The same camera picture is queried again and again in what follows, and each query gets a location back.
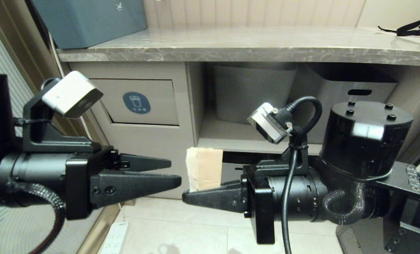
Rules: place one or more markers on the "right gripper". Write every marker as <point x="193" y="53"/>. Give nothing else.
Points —
<point x="263" y="204"/>

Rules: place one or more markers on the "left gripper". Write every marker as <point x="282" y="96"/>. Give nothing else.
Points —
<point x="77" y="183"/>

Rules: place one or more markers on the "tan cardboard scrap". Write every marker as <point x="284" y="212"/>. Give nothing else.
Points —
<point x="204" y="169"/>

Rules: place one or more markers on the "beige counter cabinet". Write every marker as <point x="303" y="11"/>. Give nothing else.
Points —
<point x="153" y="141"/>

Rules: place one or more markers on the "trash bin flap door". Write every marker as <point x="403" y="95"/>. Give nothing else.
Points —
<point x="150" y="102"/>

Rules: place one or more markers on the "round grey waste bin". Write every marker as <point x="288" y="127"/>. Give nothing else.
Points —
<point x="248" y="91"/>

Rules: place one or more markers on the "white power strip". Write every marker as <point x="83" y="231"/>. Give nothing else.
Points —
<point x="116" y="238"/>

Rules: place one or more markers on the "teal storage box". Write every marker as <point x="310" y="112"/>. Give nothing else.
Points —
<point x="90" y="21"/>

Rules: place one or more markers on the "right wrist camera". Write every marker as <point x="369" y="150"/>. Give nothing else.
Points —
<point x="268" y="125"/>

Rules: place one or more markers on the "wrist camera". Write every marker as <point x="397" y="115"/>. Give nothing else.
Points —
<point x="268" y="125"/>
<point x="72" y="93"/>

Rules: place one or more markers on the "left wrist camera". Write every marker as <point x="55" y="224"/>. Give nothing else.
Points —
<point x="72" y="93"/>

